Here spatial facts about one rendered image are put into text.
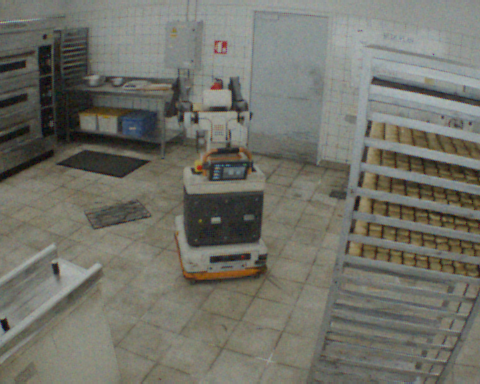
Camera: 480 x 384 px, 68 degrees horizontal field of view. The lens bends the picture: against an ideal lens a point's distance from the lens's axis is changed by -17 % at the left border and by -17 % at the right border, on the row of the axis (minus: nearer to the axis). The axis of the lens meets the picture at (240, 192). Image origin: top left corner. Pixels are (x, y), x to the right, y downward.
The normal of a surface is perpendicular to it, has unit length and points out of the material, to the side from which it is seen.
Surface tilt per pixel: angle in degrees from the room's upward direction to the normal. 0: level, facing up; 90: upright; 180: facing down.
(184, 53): 90
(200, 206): 89
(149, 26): 90
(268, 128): 90
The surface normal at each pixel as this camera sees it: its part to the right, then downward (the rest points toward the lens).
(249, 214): 0.24, 0.39
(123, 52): -0.35, 0.36
